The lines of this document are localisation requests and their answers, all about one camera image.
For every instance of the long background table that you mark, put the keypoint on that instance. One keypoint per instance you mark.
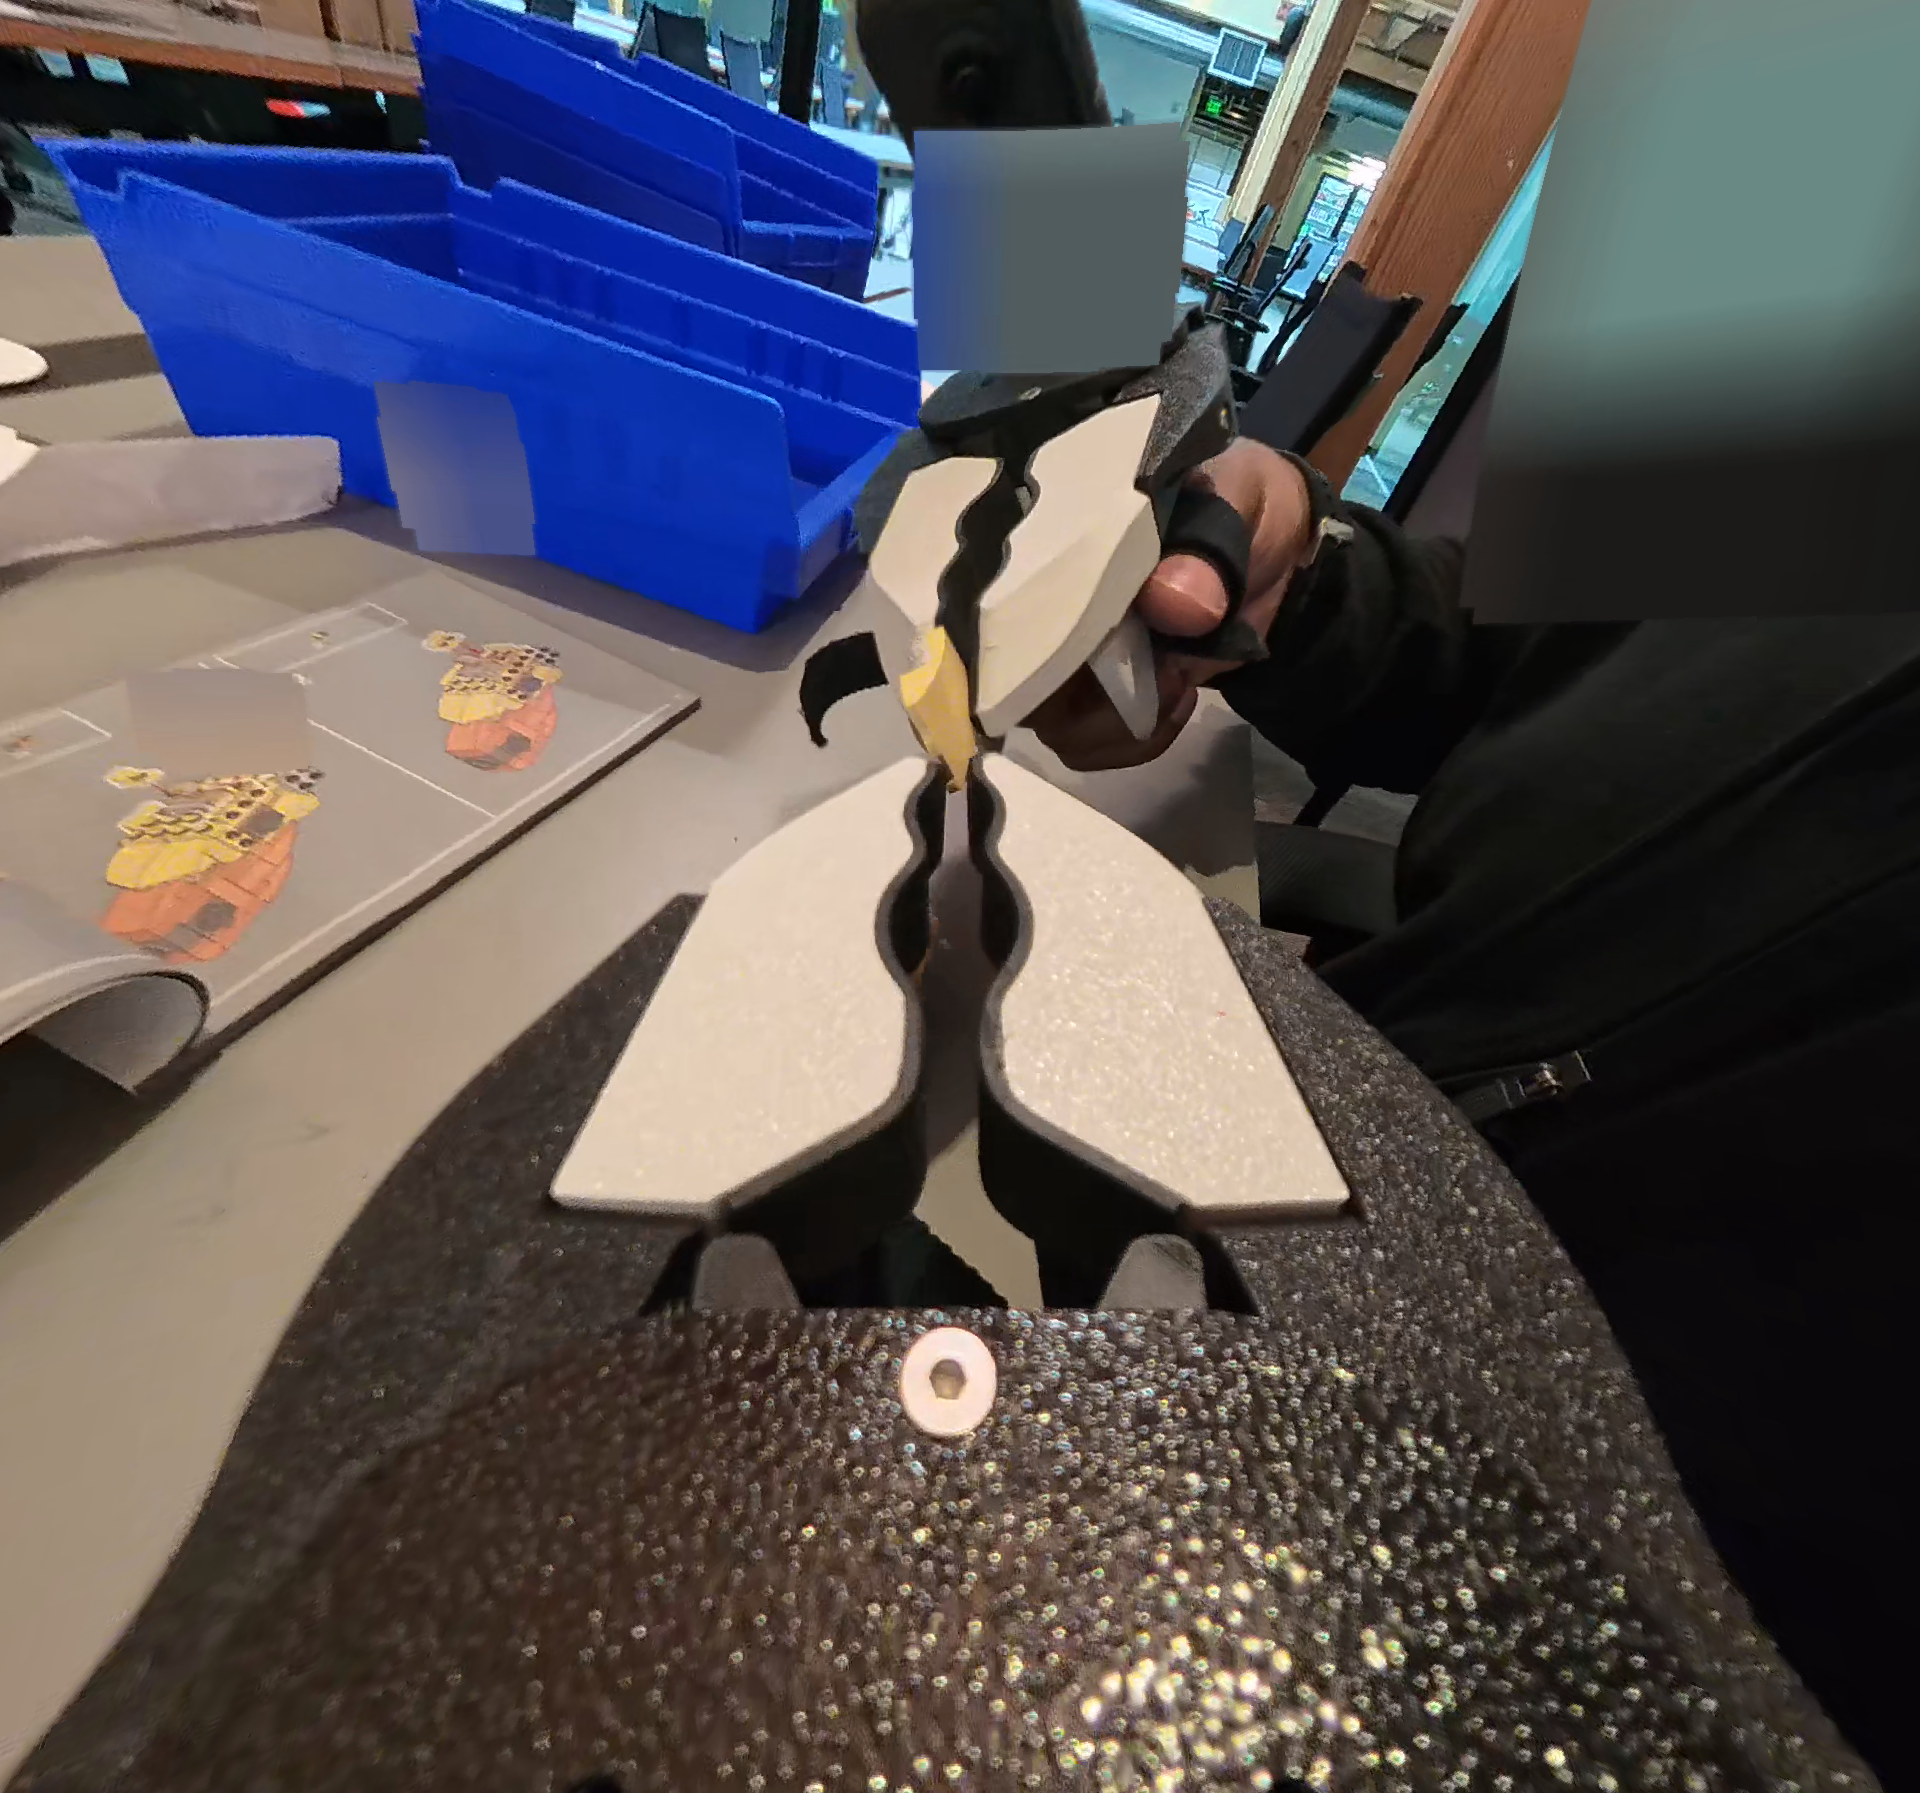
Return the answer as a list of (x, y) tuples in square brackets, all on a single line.
[(179, 45)]

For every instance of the grey instruction booklet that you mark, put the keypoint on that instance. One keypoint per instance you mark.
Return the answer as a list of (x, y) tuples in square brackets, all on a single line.
[(375, 802)]

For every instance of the person's dark clothing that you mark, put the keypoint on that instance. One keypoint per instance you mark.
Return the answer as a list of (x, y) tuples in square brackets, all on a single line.
[(1680, 997)]

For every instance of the dark fabric chair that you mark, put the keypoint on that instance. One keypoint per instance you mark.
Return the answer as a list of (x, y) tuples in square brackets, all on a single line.
[(1335, 354)]

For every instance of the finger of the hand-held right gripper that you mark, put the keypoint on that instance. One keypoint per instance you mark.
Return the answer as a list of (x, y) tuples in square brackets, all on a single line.
[(1073, 564), (923, 532)]

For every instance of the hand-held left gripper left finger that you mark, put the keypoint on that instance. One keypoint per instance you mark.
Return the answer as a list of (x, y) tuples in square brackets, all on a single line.
[(750, 1057)]

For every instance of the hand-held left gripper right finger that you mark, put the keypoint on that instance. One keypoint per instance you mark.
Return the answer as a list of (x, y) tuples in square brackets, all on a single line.
[(1171, 1057)]

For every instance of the grey paper strip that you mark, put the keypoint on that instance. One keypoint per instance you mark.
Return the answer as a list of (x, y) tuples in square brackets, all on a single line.
[(164, 495)]

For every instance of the blue storage bin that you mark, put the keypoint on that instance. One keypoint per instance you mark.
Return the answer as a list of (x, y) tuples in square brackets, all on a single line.
[(449, 322), (631, 127)]

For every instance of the person's right forearm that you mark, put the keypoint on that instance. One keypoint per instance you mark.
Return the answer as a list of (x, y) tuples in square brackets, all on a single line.
[(1381, 652)]

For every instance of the person's right hand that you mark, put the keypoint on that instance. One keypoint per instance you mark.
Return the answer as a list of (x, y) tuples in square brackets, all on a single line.
[(1268, 517)]

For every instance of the grey desk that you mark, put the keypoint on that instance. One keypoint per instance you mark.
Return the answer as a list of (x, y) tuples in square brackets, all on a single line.
[(375, 1147)]

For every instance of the wooden pillar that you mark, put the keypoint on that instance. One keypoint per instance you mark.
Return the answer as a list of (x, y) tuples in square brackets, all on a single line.
[(1485, 98)]

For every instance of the small tan brick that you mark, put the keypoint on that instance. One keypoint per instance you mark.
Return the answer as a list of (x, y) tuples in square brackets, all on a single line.
[(942, 698)]

